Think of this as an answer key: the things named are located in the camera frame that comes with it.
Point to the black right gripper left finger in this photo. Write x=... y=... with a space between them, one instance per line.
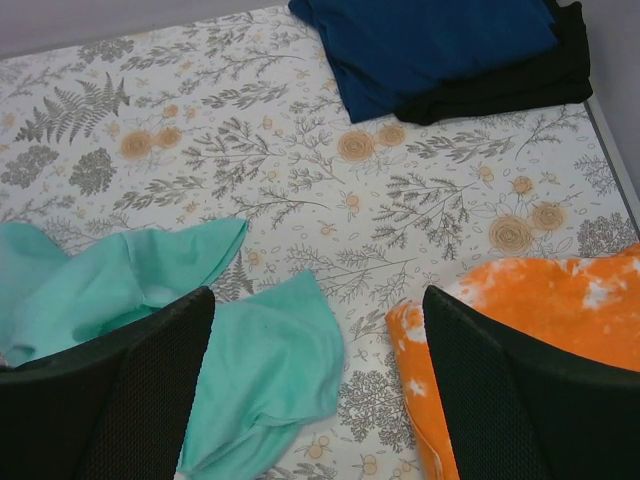
x=115 y=407

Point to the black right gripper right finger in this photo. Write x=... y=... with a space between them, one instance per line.
x=519 y=408

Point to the teal t-shirt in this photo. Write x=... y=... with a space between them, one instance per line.
x=273 y=363

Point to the orange white tie-dye t-shirt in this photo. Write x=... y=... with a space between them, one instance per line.
x=588 y=307

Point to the folded black t-shirt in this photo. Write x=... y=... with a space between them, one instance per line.
x=558 y=77

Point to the folded blue t-shirt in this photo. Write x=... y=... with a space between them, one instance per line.
x=385 y=53

